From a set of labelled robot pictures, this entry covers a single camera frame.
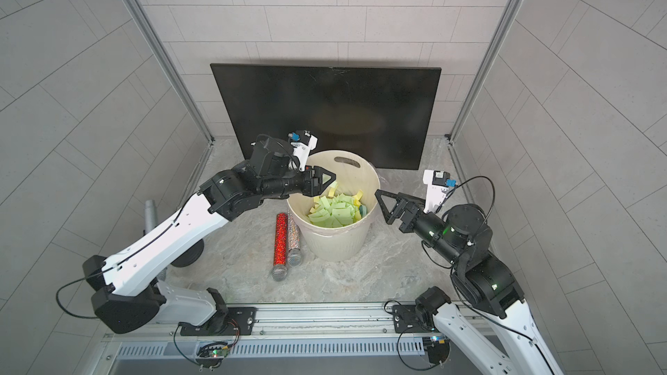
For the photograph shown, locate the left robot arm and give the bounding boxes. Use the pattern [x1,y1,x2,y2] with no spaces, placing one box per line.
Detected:
[83,130,336,334]

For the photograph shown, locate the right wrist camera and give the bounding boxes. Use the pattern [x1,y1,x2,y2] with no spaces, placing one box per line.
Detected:
[423,169,457,213]

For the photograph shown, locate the aluminium frame post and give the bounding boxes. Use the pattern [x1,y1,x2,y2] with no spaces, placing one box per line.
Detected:
[123,0,215,145]
[449,0,524,146]

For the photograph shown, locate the circuit board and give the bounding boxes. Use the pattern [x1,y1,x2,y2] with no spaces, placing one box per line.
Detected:
[196,341,230,361]
[422,336,451,366]

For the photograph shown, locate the cream waste bin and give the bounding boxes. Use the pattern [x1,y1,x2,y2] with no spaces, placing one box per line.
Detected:
[288,150,380,261]

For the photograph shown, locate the right circuit board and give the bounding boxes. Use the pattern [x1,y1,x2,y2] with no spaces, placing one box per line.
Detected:
[422,336,451,366]

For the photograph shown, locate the red glitter tube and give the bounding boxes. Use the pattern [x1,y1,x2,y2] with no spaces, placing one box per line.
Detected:
[271,213,288,281]

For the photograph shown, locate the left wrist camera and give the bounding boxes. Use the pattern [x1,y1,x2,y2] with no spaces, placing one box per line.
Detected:
[288,130,318,171]

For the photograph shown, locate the silver glitter tube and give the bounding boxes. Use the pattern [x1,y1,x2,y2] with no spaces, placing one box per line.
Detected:
[288,213,303,267]

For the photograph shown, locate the right aluminium frame post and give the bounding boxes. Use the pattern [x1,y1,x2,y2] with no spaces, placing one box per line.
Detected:
[449,0,524,146]

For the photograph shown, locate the discarded sticky notes pile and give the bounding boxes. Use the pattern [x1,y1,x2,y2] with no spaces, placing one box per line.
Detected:
[307,184,369,228]

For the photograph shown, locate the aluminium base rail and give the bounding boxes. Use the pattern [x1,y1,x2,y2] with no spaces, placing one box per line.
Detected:
[101,299,540,360]

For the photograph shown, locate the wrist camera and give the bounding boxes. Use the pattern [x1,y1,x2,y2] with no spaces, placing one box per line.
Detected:
[423,169,457,213]
[288,130,318,171]

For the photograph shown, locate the left circuit board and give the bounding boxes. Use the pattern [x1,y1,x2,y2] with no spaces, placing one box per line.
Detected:
[196,341,230,361]

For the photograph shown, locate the left aluminium frame post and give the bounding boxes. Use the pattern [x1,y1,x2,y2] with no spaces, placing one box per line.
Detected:
[123,0,215,145]

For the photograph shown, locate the black flat monitor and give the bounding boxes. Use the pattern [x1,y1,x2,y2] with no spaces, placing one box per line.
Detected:
[210,64,441,170]

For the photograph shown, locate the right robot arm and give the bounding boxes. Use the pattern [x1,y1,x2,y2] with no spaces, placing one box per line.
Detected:
[375,190,562,374]

